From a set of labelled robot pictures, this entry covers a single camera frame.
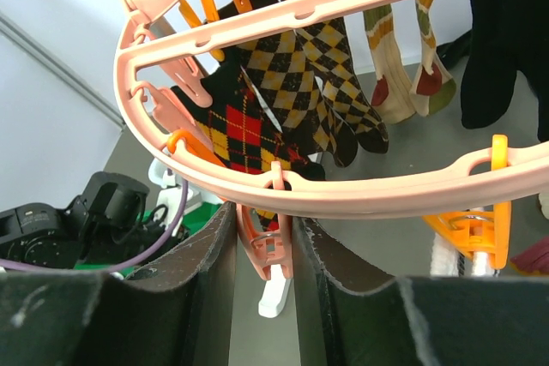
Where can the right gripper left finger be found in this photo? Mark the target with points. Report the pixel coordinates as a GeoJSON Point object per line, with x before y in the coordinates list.
{"type": "Point", "coordinates": [176, 310]}

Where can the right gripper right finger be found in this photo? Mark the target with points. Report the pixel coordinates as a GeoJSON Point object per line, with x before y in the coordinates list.
{"type": "Point", "coordinates": [350, 312]}

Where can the pink round clip hanger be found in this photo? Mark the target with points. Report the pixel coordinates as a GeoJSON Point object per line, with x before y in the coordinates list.
{"type": "Point", "coordinates": [452, 188]}

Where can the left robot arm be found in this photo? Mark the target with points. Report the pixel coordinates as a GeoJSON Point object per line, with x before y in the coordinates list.
{"type": "Point", "coordinates": [105, 227]}

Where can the pink clothes clip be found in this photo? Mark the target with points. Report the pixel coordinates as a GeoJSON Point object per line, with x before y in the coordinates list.
{"type": "Point", "coordinates": [267, 248]}

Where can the orange clothes clip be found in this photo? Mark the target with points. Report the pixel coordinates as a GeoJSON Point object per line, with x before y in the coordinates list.
{"type": "Point", "coordinates": [483, 237]}

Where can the purple orange patterned sock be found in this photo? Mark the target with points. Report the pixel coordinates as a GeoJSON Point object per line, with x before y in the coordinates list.
{"type": "Point", "coordinates": [533, 260]}

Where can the black argyle sock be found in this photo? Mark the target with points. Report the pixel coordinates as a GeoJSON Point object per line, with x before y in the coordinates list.
{"type": "Point", "coordinates": [243, 137]}

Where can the cream ribbed patterned sock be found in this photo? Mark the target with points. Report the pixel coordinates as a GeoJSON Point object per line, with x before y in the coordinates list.
{"type": "Point", "coordinates": [390, 97]}

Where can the brown yellow argyle sock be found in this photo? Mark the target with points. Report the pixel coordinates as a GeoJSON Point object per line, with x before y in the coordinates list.
{"type": "Point", "coordinates": [306, 78]}

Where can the black white striped sock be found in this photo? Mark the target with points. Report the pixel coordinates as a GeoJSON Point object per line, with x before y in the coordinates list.
{"type": "Point", "coordinates": [508, 37]}

